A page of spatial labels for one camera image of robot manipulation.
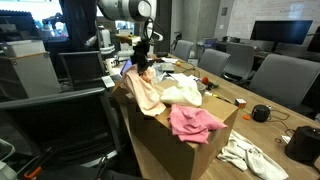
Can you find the large cardboard box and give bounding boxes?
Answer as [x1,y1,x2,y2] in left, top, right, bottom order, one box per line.
[126,93,238,180]

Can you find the black round speaker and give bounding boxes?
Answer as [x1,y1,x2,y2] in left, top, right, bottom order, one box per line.
[251,105,270,122]

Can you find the black mesh office chair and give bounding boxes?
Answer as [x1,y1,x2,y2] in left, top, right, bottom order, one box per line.
[0,88,121,164]

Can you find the peach cloth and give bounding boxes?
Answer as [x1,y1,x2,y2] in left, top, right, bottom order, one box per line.
[123,65,166,117]

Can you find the grey cabinet with white box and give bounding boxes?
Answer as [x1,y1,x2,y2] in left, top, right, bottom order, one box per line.
[0,40,61,100]

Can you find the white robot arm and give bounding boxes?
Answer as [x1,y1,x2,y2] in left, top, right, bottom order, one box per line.
[97,0,157,67]

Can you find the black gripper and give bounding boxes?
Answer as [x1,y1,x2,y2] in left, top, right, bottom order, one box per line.
[131,40,150,67]

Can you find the pink cloth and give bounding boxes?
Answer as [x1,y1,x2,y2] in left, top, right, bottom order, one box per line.
[168,104,227,144]

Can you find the black bag on table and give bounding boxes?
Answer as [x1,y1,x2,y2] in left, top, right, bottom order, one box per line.
[285,126,320,166]

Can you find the grey chair far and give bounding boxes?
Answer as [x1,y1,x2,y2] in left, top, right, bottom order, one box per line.
[173,40,194,61]

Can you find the red ball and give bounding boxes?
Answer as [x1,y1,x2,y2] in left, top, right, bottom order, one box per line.
[201,77,209,84]

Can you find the orange handled clamp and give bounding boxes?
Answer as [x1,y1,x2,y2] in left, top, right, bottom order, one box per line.
[23,150,55,180]

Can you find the grey chair nearest right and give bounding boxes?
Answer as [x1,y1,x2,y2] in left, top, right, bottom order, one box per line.
[249,54,320,110]

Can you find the black monitor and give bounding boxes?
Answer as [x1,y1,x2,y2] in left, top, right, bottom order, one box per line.
[250,20,312,45]

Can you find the white towel on table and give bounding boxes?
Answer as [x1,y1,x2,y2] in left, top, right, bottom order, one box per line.
[217,130,289,180]

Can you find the grey chair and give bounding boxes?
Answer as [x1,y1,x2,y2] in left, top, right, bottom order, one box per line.
[198,49,230,76]
[249,54,320,110]
[223,43,255,81]
[173,40,194,61]

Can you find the rubik's cube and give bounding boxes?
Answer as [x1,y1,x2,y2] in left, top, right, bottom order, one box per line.
[235,98,247,109]

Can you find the open laptop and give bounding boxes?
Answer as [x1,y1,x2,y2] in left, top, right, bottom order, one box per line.
[102,59,132,88]

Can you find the small open cardboard box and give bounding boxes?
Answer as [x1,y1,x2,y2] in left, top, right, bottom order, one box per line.
[112,81,133,104]

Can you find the pale green cloth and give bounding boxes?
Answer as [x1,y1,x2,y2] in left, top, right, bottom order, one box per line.
[160,79,202,107]

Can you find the clear plastic bags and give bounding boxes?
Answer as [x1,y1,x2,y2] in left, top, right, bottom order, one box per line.
[151,63,166,84]

